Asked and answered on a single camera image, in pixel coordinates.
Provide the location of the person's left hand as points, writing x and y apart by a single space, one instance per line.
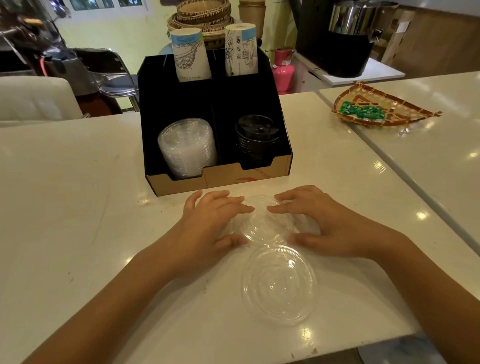
202 232

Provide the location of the black coffee roaster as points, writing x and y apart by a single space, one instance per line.
337 52

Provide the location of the pink gas cylinder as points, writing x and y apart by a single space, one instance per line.
283 73

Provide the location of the stack of woven baskets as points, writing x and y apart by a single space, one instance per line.
202 15

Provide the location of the metal stool with backrest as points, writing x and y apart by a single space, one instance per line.
112 80

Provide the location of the brown cardboard box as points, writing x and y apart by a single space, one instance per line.
397 33

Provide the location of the stack of transparent lids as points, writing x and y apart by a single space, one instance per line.
187 148

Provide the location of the white cabinet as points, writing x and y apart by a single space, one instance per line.
367 73

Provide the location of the woven bamboo tray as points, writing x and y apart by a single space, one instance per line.
401 110

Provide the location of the black cardboard organizer box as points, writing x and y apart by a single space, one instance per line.
180 101

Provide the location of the paper cup stack boat print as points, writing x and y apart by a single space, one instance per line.
191 56

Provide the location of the person's right hand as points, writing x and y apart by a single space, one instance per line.
345 232

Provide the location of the white padded chair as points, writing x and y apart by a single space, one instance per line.
37 99

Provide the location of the blue cloth covered table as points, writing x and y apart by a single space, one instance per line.
165 49

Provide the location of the stack of black lids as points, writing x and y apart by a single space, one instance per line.
257 138

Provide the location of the paper cup stack building print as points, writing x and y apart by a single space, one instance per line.
242 50

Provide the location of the person's right forearm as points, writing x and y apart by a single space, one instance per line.
435 296

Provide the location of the white framed window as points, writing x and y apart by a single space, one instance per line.
105 5

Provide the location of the person's left forearm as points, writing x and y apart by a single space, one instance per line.
105 311

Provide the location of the silver coffee roaster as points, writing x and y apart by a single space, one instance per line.
26 33

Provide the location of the pile of green packets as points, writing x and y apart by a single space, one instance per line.
362 111

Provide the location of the transparent plastic lid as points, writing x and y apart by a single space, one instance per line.
262 225
279 285

